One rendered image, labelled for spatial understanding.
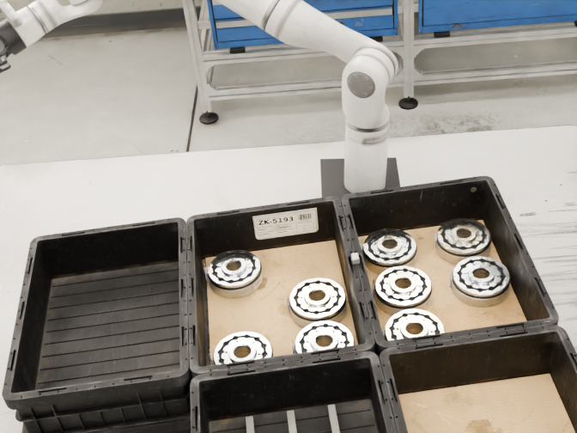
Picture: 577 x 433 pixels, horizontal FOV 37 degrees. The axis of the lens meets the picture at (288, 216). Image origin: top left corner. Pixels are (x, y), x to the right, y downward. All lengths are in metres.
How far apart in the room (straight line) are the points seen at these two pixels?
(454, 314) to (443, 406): 0.21
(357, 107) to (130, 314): 0.60
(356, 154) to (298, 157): 0.37
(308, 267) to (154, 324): 0.31
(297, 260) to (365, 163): 0.28
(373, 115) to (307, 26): 0.22
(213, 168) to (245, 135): 1.36
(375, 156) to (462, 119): 1.74
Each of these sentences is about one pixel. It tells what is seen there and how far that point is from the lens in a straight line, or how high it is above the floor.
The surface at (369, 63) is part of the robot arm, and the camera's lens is 1.72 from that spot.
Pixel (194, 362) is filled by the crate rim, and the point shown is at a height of 0.93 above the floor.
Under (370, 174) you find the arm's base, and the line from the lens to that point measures 1.87.
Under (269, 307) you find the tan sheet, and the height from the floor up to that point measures 0.83.
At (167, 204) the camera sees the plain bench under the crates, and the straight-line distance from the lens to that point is 2.11.
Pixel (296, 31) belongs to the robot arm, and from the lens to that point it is 1.76.
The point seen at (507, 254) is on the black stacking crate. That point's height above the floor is 0.87.
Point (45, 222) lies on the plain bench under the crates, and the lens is 2.16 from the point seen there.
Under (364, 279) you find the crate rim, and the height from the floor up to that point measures 0.93.
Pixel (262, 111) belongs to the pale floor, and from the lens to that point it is 3.68.
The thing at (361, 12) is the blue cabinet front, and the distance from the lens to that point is 3.42.
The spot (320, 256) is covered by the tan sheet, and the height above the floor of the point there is 0.83.
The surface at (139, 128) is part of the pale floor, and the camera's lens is 3.70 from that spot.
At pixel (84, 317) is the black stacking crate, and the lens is 1.69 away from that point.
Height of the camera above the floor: 1.99
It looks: 40 degrees down
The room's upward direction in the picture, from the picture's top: 7 degrees counter-clockwise
